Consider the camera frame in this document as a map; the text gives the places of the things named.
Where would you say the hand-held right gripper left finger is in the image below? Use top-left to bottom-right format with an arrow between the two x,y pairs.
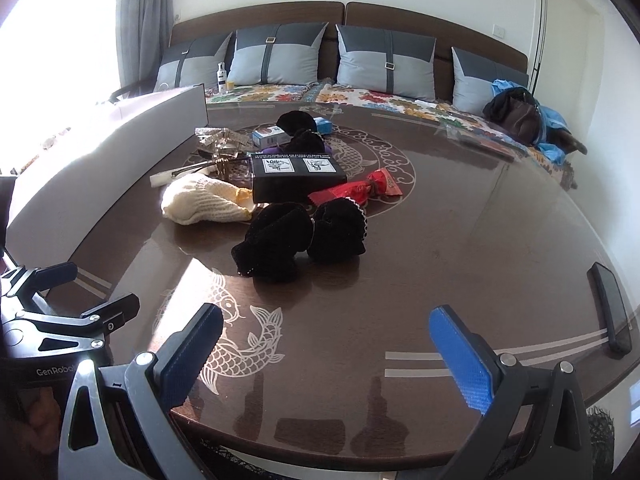
59,302 -> 226,480

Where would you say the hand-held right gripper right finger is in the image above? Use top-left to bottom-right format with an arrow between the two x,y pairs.
428,304 -> 606,480

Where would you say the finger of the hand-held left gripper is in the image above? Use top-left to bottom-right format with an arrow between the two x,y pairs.
0,294 -> 141,356
0,261 -> 79,313

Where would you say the grey storage box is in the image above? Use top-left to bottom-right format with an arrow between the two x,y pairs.
0,85 -> 207,261

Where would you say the black box with white labels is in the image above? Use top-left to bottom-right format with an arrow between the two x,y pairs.
248,152 -> 347,204

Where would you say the brown patterned glass desktop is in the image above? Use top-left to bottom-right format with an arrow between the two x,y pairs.
7,100 -> 640,480

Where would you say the black velvet hair scrunchie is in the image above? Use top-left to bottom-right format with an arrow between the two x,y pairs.
231,203 -> 316,279
307,199 -> 369,262
276,111 -> 317,133
287,130 -> 328,155

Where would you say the cream knitted pouch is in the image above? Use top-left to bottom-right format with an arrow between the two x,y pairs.
160,173 -> 254,224

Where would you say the black smartphone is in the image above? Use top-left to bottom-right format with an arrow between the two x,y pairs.
586,261 -> 633,359

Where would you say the dark chair armrest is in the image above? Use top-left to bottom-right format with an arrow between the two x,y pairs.
109,81 -> 151,102

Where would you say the red candy packet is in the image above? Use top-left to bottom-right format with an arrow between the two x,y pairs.
307,167 -> 403,208

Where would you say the purple and teal toy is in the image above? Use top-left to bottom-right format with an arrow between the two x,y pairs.
259,141 -> 332,157

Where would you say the clear plastic sleeve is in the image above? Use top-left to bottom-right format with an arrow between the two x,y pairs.
435,125 -> 518,161

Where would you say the blue toothpaste box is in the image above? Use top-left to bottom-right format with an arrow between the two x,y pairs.
251,117 -> 335,149

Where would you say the grey two-tone cushion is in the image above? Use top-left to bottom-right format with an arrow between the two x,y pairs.
227,22 -> 330,87
335,23 -> 437,102
152,31 -> 236,93
450,46 -> 530,111

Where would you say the dark brown handbag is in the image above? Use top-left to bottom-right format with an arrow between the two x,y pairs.
482,86 -> 543,146

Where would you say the grey curtain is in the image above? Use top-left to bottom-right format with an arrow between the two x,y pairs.
116,0 -> 176,88

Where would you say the floral sofa blanket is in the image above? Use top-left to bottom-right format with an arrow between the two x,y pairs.
205,77 -> 576,191

